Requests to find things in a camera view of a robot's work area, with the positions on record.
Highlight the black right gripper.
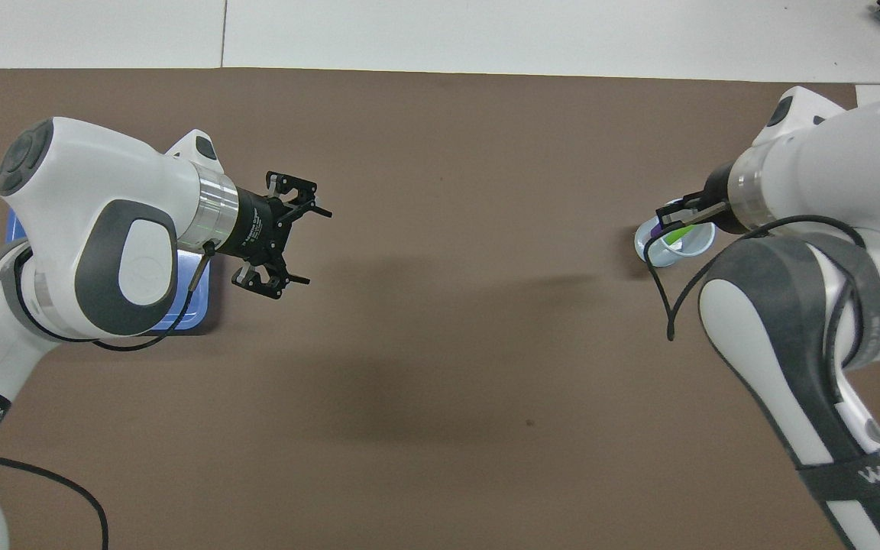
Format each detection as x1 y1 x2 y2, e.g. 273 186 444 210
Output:
658 164 733 232

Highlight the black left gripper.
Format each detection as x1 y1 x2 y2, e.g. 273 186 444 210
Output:
218 172 332 300

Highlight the translucent plastic cup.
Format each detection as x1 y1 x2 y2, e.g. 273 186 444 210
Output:
633 199 716 268

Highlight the blue plastic tray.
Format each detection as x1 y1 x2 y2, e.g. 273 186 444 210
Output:
5 210 212 337

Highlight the brown table mat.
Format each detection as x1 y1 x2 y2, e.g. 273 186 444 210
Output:
0 67 880 550

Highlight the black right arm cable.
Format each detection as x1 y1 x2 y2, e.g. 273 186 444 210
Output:
642 214 869 342

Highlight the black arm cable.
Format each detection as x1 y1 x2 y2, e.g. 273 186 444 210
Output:
642 214 869 342
0 244 213 550

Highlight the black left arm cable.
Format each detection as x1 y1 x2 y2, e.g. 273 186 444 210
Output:
0 244 213 550

